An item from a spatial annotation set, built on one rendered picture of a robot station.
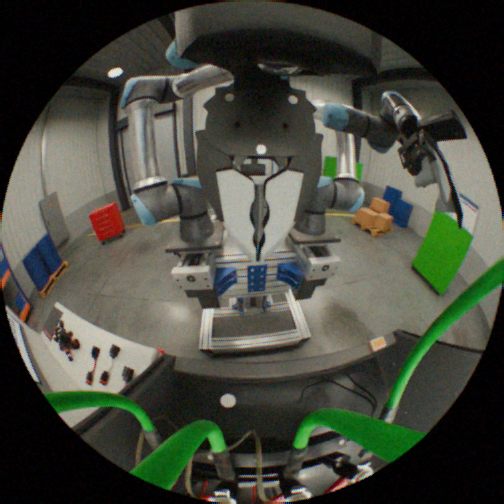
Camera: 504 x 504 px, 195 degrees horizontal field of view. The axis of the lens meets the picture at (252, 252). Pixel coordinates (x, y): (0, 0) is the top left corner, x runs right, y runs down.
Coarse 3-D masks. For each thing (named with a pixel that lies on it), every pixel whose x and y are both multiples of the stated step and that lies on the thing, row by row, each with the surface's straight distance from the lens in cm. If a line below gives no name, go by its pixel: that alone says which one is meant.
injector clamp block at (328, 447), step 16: (336, 432) 43; (208, 448) 38; (240, 448) 39; (272, 448) 39; (288, 448) 38; (320, 448) 38; (336, 448) 40; (208, 464) 43; (240, 464) 37; (272, 464) 37; (304, 464) 42; (320, 464) 40
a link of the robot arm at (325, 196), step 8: (320, 184) 59; (328, 184) 61; (320, 192) 59; (328, 192) 60; (336, 192) 62; (312, 200) 60; (320, 200) 60; (328, 200) 61; (312, 208) 60; (320, 208) 61
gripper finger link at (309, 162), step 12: (312, 144) 12; (300, 156) 11; (312, 156) 12; (288, 168) 11; (300, 168) 11; (312, 168) 12; (312, 180) 12; (300, 192) 12; (312, 192) 12; (300, 204) 12; (300, 216) 12
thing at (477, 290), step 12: (480, 276) 13; (492, 276) 12; (468, 288) 13; (480, 288) 12; (492, 288) 13; (456, 300) 13; (468, 300) 13; (480, 300) 13; (444, 312) 13; (456, 312) 13; (432, 324) 14; (444, 324) 13; (432, 336) 14; (420, 348) 15; (408, 360) 16; (408, 372) 16; (396, 384) 17; (396, 396) 18
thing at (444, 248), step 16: (432, 224) 338; (448, 224) 333; (432, 240) 339; (448, 240) 335; (464, 240) 334; (416, 256) 352; (432, 256) 343; (448, 256) 338; (464, 256) 337; (416, 272) 362; (432, 272) 349; (448, 272) 343; (432, 288) 361
